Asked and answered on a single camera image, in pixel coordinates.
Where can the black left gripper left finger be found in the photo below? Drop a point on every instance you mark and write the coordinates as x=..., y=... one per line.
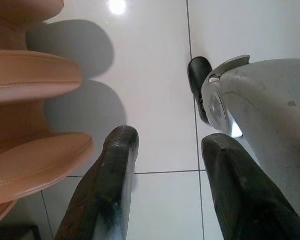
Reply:
x=107, y=190

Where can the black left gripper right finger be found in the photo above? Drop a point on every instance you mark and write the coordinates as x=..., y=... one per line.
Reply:
x=245, y=200

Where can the silver robot left leg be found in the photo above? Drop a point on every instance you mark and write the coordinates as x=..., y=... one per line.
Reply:
x=265, y=100

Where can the black robot left foot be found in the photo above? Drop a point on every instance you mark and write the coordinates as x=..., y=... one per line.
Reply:
x=197, y=75

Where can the tan leather stool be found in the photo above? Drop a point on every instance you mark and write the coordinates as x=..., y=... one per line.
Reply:
x=27, y=72

